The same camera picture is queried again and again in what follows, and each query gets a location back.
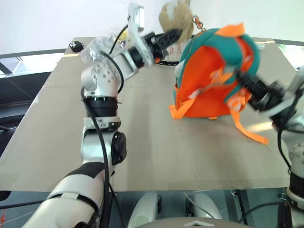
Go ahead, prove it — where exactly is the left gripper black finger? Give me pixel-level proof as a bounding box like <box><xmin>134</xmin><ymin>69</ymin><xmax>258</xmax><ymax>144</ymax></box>
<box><xmin>157</xmin><ymin>28</ymin><xmax>185</xmax><ymax>48</ymax></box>
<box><xmin>154</xmin><ymin>46</ymin><xmax>169</xmax><ymax>64</ymax></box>

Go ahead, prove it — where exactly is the clear plastic bag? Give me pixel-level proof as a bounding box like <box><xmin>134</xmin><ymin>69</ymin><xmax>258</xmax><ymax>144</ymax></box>
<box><xmin>80</xmin><ymin>26</ymin><xmax>133</xmax><ymax>64</ymax></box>

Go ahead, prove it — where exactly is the silver robot leg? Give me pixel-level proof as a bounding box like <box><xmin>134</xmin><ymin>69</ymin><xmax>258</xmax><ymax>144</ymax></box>
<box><xmin>127</xmin><ymin>191</ymin><xmax>163</xmax><ymax>228</ymax></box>
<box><xmin>185</xmin><ymin>191</ymin><xmax>223</xmax><ymax>220</ymax></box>

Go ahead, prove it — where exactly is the dark metal table leg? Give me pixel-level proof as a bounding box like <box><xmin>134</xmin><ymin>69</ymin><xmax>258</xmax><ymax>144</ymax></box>
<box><xmin>231</xmin><ymin>189</ymin><xmax>256</xmax><ymax>226</ymax></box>

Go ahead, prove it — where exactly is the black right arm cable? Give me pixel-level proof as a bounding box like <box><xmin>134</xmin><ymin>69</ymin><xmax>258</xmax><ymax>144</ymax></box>
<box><xmin>277</xmin><ymin>127</ymin><xmax>293</xmax><ymax>171</ymax></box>

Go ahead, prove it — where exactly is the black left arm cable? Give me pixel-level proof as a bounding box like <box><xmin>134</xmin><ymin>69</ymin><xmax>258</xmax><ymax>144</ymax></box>
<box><xmin>80</xmin><ymin>23</ymin><xmax>130</xmax><ymax>228</ymax></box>

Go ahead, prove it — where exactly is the black thin cable loop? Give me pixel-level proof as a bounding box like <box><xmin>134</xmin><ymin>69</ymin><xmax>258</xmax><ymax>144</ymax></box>
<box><xmin>155</xmin><ymin>59</ymin><xmax>181</xmax><ymax>67</ymax></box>

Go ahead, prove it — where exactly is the silver robot left leg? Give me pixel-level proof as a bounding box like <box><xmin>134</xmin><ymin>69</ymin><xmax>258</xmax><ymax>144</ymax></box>
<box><xmin>127</xmin><ymin>191</ymin><xmax>163</xmax><ymax>228</ymax></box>

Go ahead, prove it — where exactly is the orange and teal backpack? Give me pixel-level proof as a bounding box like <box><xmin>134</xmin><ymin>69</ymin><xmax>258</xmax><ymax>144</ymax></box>
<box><xmin>169</xmin><ymin>22</ymin><xmax>269</xmax><ymax>146</ymax></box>

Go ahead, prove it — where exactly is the small black device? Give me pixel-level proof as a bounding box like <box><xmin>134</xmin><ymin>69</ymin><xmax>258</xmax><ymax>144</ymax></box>
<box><xmin>68</xmin><ymin>41</ymin><xmax>85</xmax><ymax>52</ymax></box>

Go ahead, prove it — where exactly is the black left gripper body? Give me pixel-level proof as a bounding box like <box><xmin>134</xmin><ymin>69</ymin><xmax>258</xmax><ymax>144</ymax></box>
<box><xmin>142</xmin><ymin>32</ymin><xmax>167</xmax><ymax>64</ymax></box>

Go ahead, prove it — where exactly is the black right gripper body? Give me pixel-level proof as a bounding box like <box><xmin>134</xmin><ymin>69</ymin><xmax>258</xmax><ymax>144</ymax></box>
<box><xmin>248</xmin><ymin>80</ymin><xmax>294</xmax><ymax>113</ymax></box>

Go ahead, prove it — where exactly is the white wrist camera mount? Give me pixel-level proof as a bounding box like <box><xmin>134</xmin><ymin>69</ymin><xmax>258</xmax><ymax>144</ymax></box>
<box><xmin>267</xmin><ymin>68</ymin><xmax>304</xmax><ymax>121</ymax></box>
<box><xmin>126</xmin><ymin>1</ymin><xmax>156</xmax><ymax>68</ymax></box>

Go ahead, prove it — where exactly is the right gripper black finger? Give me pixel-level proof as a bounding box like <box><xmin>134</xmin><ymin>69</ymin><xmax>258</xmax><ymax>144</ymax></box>
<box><xmin>236</xmin><ymin>71</ymin><xmax>268</xmax><ymax>92</ymax></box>
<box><xmin>244</xmin><ymin>88</ymin><xmax>262</xmax><ymax>106</ymax></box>

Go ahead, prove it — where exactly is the grey robot torso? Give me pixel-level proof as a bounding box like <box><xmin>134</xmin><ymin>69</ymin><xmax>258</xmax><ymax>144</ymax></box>
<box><xmin>134</xmin><ymin>215</ymin><xmax>252</xmax><ymax>228</ymax></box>

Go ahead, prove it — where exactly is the silver robot right leg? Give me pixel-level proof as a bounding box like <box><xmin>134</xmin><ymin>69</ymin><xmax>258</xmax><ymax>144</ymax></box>
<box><xmin>185</xmin><ymin>191</ymin><xmax>223</xmax><ymax>220</ymax></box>

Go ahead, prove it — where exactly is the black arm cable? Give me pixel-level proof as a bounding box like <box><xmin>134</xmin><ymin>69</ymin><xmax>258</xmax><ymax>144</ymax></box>
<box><xmin>277</xmin><ymin>127</ymin><xmax>293</xmax><ymax>171</ymax></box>
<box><xmin>80</xmin><ymin>23</ymin><xmax>130</xmax><ymax>228</ymax></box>

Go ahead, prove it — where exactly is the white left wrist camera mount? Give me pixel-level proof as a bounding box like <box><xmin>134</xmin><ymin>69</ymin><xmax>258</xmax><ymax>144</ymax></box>
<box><xmin>126</xmin><ymin>1</ymin><xmax>156</xmax><ymax>68</ymax></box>

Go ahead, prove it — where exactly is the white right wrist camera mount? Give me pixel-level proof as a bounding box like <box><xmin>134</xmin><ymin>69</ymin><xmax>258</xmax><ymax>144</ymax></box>
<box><xmin>267</xmin><ymin>68</ymin><xmax>304</xmax><ymax>121</ymax></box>

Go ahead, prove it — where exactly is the white box with red print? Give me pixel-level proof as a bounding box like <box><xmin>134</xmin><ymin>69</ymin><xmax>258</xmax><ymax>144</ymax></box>
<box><xmin>163</xmin><ymin>41</ymin><xmax>190</xmax><ymax>63</ymax></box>

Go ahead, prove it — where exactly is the tan plush toy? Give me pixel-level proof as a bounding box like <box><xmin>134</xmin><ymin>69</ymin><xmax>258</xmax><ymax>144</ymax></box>
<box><xmin>158</xmin><ymin>0</ymin><xmax>196</xmax><ymax>40</ymax></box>

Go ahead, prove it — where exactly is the orange carabiner keychain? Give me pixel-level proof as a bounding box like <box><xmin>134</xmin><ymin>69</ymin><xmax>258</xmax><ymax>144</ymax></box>
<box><xmin>191</xmin><ymin>15</ymin><xmax>207</xmax><ymax>31</ymax></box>

